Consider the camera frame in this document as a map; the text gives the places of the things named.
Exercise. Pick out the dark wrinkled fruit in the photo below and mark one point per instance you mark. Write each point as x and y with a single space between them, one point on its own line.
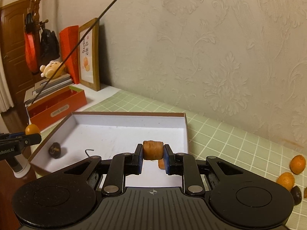
55 150
297 195

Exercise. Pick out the black hanging bag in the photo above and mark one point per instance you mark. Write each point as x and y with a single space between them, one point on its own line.
49 47

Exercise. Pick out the orange kumquat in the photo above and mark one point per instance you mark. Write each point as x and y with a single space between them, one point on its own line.
297 164
32 129
286 180

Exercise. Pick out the wooden coat rack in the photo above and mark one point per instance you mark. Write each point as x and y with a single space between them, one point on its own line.
32 23

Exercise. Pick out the red paper bag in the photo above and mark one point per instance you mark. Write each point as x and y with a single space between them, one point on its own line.
68 40

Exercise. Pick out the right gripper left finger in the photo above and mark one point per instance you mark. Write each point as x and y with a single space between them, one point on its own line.
122 165

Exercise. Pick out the wooden picture frame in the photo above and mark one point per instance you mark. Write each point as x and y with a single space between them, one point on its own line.
88 62

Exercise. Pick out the brown white cardboard tray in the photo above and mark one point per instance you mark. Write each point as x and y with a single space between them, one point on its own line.
83 134

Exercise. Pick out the plush bear toy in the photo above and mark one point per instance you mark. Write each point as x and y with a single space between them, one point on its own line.
48 70

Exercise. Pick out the orange kumquat back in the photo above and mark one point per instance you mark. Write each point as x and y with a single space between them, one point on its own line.
297 164

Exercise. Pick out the brown wooden door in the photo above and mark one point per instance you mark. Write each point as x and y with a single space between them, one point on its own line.
18 77

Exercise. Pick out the orange dried fruit piece front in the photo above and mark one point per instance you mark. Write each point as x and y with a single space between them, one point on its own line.
152 150

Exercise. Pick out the red open gift box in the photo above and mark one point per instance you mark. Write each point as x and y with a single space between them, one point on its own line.
56 106

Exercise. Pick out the red hanging bag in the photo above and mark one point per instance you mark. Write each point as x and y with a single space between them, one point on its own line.
31 53

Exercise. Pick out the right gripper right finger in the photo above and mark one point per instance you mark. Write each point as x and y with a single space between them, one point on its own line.
184 165

